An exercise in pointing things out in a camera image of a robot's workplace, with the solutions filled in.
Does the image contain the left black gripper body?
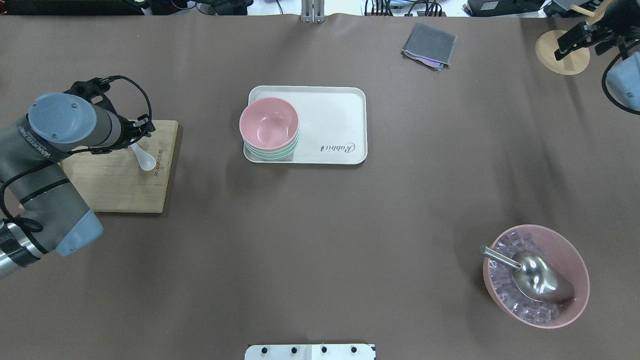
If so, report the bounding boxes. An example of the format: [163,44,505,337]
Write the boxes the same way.
[64,76,156,153]

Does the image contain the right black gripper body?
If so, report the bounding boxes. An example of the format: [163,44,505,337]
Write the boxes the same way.
[554,0,640,60]

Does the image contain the white ceramic spoon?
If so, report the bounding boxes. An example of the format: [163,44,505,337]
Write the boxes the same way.
[129,143,156,172]

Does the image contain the small pink bowl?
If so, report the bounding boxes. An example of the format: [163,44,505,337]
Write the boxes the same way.
[238,96,300,152]

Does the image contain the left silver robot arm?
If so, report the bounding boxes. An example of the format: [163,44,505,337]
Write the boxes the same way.
[0,75,155,278]

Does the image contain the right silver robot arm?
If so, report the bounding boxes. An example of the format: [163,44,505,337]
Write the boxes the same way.
[554,0,640,115]

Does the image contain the wooden cutting board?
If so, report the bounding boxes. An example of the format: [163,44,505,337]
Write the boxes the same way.
[60,120,179,214]

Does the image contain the wooden mug tree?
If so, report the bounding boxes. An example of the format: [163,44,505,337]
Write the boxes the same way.
[535,0,614,76]

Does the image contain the stacked green bowls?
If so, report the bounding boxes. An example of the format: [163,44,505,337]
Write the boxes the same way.
[244,133,300,161]

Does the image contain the grey folded cloth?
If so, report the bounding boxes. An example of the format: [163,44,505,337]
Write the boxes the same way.
[401,23,457,71]

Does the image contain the cream serving tray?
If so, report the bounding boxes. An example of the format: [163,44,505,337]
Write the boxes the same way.
[247,85,368,166]

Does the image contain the metal ice scoop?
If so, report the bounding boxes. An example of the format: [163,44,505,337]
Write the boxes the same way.
[479,245,575,305]

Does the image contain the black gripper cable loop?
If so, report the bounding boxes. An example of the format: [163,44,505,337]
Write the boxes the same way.
[97,75,153,132]

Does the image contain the aluminium frame post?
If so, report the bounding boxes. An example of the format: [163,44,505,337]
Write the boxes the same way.
[301,0,326,24]

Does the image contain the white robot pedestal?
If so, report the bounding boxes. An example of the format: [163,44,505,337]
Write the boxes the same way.
[244,343,377,360]

